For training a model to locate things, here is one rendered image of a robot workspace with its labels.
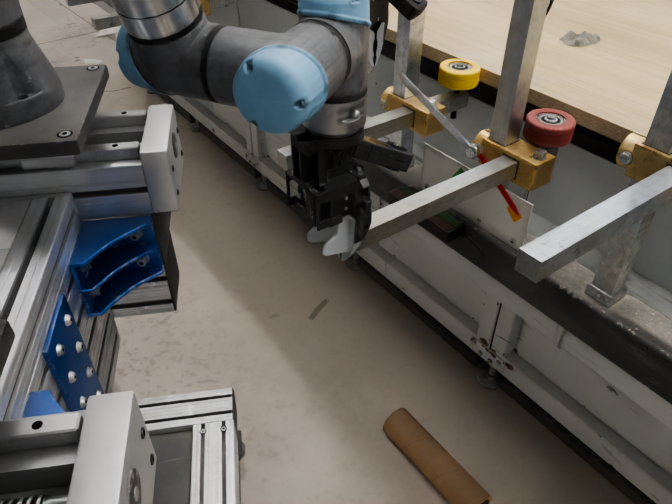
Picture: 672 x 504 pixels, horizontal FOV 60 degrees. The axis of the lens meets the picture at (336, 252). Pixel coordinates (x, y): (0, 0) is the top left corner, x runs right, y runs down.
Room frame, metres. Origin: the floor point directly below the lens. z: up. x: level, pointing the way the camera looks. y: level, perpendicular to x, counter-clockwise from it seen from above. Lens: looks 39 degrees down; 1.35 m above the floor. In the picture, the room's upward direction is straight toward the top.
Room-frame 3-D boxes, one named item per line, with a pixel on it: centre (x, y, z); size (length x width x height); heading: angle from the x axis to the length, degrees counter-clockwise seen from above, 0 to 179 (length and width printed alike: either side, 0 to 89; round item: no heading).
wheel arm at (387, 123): (1.00, -0.08, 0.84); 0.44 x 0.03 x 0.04; 126
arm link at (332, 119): (0.63, 0.00, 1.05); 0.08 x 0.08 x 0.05
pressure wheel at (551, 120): (0.89, -0.36, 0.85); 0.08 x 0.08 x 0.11
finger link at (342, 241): (0.62, 0.00, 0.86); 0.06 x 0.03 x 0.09; 126
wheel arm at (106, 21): (1.81, 0.51, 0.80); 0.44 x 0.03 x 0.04; 126
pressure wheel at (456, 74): (1.12, -0.24, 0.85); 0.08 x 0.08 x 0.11
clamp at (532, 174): (0.87, -0.30, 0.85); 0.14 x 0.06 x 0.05; 36
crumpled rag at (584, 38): (1.27, -0.53, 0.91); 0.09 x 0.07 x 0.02; 93
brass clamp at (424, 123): (1.07, -0.15, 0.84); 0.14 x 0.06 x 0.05; 36
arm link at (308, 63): (0.54, 0.06, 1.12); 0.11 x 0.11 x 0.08; 68
